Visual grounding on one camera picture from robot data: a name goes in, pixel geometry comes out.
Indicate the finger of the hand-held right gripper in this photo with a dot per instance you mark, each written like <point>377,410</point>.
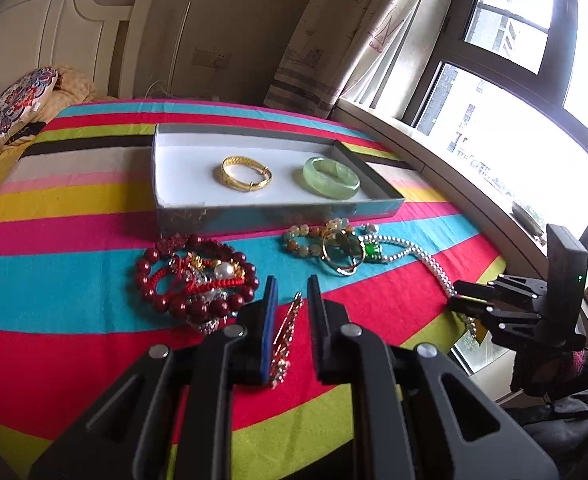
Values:
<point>494,317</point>
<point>504,292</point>

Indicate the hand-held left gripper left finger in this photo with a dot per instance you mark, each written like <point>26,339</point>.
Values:
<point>270,320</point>

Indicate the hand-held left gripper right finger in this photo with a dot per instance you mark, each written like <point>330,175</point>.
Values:
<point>315,320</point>

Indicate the gold interlocked rings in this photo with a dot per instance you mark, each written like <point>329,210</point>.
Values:
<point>341,271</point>

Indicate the silver brooch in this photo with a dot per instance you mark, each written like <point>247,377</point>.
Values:
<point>207,326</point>

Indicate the green gem pendant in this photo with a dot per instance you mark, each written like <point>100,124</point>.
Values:
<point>372,252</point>

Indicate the grey cardboard jewelry tray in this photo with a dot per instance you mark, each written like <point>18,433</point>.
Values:
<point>193,180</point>

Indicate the pearl earring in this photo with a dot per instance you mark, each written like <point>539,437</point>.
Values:
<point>223,271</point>

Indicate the small dark dish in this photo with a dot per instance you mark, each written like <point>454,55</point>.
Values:
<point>526,220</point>

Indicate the green jade bangle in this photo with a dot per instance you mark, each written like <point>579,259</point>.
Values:
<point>331,191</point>

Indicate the person's dark clothing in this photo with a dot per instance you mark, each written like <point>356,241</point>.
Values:
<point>574,430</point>

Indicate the gold bangle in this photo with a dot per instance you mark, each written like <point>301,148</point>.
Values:
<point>223,175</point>

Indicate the white windowsill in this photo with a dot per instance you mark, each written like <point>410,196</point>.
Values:
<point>424,160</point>

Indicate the striped colourful blanket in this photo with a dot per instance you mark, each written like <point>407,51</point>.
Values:
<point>73,285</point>

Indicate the dark framed window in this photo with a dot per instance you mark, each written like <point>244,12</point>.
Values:
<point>554,75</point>

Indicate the printed curtain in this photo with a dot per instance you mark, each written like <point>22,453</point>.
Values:
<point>334,35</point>

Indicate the beige blanket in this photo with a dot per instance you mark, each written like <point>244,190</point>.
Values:
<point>76,87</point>

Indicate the round patterned cushion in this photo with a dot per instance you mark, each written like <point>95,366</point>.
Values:
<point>13,107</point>

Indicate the white wooden headboard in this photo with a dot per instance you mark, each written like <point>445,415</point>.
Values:
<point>33,25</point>

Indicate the wall socket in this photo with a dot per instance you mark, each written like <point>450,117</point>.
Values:
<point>212,56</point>

